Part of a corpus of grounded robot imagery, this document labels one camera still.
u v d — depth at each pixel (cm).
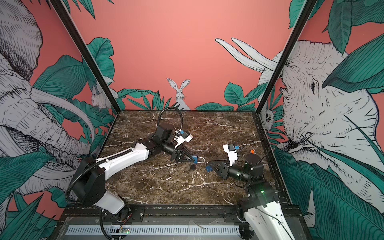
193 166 90
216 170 62
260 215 46
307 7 69
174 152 64
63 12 70
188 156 67
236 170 59
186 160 68
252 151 95
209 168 90
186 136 65
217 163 60
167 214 75
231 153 60
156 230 70
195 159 67
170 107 121
